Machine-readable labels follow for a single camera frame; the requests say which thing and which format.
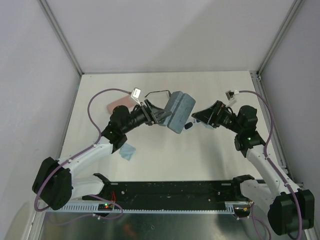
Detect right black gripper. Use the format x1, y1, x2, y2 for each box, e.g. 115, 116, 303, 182
191, 100, 243, 134

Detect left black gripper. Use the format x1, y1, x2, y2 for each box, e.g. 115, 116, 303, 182
121, 99, 172, 134

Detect white frame sunglasses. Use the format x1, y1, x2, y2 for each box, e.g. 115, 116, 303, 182
183, 121, 197, 131

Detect blue-grey glasses case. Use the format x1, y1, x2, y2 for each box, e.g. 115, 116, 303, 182
158, 91, 196, 134

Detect light blue cleaning cloth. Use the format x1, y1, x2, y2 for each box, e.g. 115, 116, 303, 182
195, 120, 215, 130

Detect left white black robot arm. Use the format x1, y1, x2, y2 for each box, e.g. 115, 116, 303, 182
32, 100, 172, 212

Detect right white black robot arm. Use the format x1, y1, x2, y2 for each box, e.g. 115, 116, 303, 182
191, 100, 315, 235

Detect pink glasses case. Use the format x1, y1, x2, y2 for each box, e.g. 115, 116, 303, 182
107, 95, 134, 114

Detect small blue crumpled cloth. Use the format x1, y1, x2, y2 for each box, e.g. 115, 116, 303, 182
119, 143, 136, 161

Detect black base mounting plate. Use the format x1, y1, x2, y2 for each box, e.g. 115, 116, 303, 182
97, 180, 249, 205

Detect small circuit board with leds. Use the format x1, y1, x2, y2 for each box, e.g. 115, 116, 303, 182
97, 203, 114, 211

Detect brown thin-frame glasses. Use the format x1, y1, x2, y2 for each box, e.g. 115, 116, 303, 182
144, 89, 172, 98

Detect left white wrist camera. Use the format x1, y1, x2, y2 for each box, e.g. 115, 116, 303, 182
130, 87, 141, 106

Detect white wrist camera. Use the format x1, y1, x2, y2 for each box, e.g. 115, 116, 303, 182
225, 90, 239, 107
130, 87, 141, 106

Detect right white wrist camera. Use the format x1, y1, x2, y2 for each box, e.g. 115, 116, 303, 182
225, 90, 239, 107

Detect right aluminium frame post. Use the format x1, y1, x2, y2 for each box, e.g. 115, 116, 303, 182
256, 0, 305, 76

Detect aluminium frame post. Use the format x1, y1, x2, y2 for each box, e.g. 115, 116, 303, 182
37, 0, 83, 75
256, 0, 305, 76

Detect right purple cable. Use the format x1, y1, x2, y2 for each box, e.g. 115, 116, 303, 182
234, 89, 305, 240

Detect purple cable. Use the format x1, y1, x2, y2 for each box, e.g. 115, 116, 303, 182
234, 89, 305, 240
33, 88, 133, 213

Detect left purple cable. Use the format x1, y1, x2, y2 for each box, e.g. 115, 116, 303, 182
33, 88, 133, 213

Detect white slotted cable duct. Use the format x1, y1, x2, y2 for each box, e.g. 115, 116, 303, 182
58, 199, 248, 214

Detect left aluminium frame post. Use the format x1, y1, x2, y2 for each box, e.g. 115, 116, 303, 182
37, 0, 83, 75

